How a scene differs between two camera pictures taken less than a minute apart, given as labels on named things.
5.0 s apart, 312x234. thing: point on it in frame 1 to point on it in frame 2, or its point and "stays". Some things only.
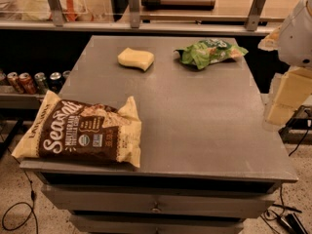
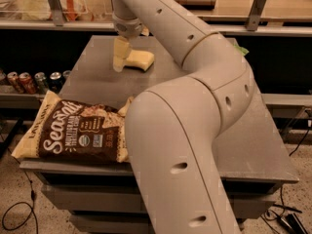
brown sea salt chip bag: x=75 y=130 stays
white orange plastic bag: x=36 y=7 stays
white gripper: x=296 y=41 to x=129 y=27
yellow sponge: x=139 y=58 stays
